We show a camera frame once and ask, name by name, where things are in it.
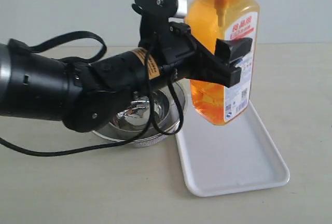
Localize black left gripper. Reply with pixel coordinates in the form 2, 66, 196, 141
137, 13, 253, 87

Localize white plastic tray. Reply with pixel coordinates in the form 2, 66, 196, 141
176, 103, 290, 197

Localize small stainless steel bowl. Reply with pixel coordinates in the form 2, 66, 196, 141
109, 90, 170, 135

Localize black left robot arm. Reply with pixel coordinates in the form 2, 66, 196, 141
1, 13, 253, 133

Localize steel mesh colander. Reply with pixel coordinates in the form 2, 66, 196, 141
92, 87, 180, 148

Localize orange soap pump bottle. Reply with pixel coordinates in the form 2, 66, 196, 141
185, 0, 260, 125

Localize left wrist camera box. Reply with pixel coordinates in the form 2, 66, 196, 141
132, 0, 187, 19

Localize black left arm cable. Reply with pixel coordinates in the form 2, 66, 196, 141
0, 31, 184, 157

